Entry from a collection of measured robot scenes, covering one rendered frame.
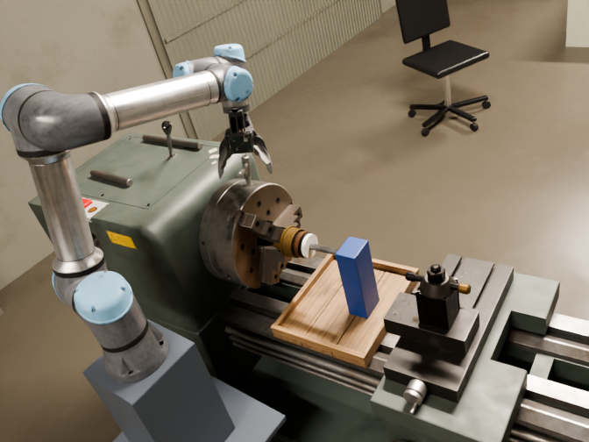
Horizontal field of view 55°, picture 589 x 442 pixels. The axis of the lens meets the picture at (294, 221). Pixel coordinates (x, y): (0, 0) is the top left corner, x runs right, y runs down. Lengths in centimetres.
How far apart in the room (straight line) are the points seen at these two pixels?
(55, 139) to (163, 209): 55
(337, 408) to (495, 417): 66
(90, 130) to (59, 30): 303
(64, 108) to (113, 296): 40
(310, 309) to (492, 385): 57
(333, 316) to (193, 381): 45
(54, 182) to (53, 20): 291
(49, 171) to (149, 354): 46
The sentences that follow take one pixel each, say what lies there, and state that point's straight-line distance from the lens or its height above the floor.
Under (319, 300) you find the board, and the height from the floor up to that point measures 89.
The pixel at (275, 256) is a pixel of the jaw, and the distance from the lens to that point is 165.
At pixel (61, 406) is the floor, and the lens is 315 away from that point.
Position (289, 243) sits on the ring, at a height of 111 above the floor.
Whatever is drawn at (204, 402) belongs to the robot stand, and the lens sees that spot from 152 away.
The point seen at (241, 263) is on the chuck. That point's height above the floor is 108.
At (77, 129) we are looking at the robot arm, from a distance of 115.
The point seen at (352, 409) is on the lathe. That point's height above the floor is 54.
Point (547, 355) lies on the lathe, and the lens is 158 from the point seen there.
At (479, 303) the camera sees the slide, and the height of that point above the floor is 95.
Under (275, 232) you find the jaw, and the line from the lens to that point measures 159.
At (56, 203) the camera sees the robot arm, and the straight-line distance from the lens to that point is 132.
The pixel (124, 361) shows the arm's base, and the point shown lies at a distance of 137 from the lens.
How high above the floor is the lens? 205
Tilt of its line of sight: 35 degrees down
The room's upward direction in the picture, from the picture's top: 16 degrees counter-clockwise
